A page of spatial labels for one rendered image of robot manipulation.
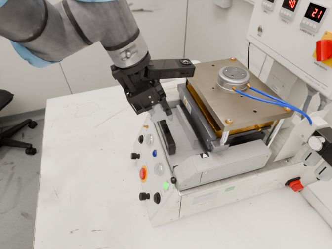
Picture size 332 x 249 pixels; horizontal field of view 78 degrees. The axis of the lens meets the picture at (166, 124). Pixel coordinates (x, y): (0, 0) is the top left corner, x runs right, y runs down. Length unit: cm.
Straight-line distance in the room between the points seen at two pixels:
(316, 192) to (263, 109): 41
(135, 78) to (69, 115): 69
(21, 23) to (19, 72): 187
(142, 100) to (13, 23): 26
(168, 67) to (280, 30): 31
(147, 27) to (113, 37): 168
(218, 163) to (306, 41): 33
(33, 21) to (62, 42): 7
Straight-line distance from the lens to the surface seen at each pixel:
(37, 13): 33
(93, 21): 37
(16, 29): 33
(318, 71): 56
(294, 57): 60
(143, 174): 72
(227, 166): 53
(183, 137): 60
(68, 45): 39
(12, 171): 208
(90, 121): 103
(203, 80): 58
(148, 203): 71
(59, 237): 77
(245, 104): 52
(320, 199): 84
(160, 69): 44
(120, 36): 38
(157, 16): 205
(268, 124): 60
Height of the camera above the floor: 142
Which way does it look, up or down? 45 degrees down
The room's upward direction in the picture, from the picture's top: straight up
